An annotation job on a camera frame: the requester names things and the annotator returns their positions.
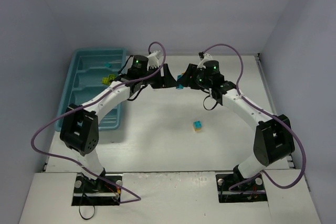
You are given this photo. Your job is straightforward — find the green blue yellow lego stack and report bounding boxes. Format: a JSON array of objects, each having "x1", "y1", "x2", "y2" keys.
[{"x1": 176, "y1": 73, "x2": 184, "y2": 90}]

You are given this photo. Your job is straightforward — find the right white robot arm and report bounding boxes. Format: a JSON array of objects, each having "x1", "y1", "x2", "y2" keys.
[{"x1": 177, "y1": 60, "x2": 295, "y2": 180}]

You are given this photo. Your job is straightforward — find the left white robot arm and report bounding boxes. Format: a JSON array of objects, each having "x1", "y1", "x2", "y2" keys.
[{"x1": 60, "y1": 51, "x2": 177, "y2": 180}]

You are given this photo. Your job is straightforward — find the blue yellow lego cube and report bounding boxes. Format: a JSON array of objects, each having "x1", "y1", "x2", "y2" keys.
[{"x1": 193, "y1": 121, "x2": 203, "y2": 132}]

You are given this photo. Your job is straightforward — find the teal plastic compartment tray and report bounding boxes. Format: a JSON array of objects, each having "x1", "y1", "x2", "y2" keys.
[{"x1": 57, "y1": 47, "x2": 127, "y2": 115}]

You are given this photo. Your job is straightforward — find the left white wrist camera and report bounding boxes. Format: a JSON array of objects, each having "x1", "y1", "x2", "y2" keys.
[{"x1": 147, "y1": 50, "x2": 163, "y2": 69}]

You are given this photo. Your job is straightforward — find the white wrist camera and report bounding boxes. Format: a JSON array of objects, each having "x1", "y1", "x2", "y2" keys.
[
  {"x1": 197, "y1": 52, "x2": 213, "y2": 68},
  {"x1": 147, "y1": 50, "x2": 163, "y2": 69}
]

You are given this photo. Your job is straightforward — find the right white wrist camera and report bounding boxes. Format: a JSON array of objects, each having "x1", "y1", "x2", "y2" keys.
[{"x1": 197, "y1": 52, "x2": 213, "y2": 68}]

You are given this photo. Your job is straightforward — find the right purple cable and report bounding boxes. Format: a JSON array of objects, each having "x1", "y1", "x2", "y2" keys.
[{"x1": 203, "y1": 43, "x2": 307, "y2": 193}]

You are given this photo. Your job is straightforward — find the purple cable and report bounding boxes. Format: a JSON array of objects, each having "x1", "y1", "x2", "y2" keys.
[
  {"x1": 203, "y1": 43, "x2": 307, "y2": 193},
  {"x1": 30, "y1": 41, "x2": 166, "y2": 204}
]

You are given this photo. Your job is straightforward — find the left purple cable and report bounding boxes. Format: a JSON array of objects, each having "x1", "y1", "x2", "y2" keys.
[{"x1": 30, "y1": 41, "x2": 166, "y2": 204}]

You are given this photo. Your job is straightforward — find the black loop cable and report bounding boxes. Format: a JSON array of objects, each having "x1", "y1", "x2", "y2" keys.
[{"x1": 79, "y1": 204, "x2": 97, "y2": 221}]

